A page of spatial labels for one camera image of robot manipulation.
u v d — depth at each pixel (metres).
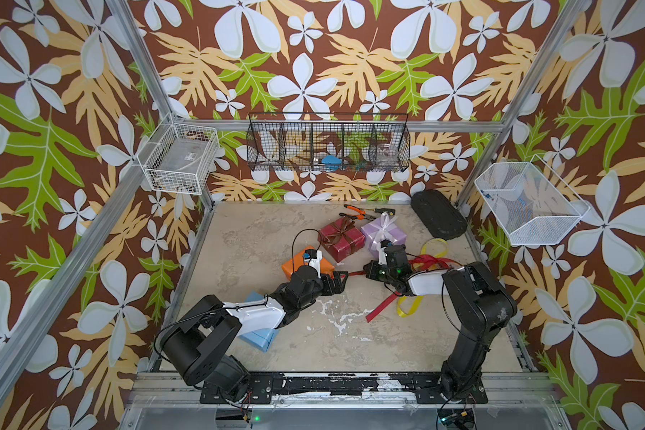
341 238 0.99
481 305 0.50
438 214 1.08
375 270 0.88
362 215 1.15
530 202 0.83
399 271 0.80
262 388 0.74
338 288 0.77
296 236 1.08
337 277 0.77
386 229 1.01
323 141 0.98
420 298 0.91
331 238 0.99
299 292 0.66
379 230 1.01
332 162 0.94
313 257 0.77
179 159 0.86
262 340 0.77
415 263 0.99
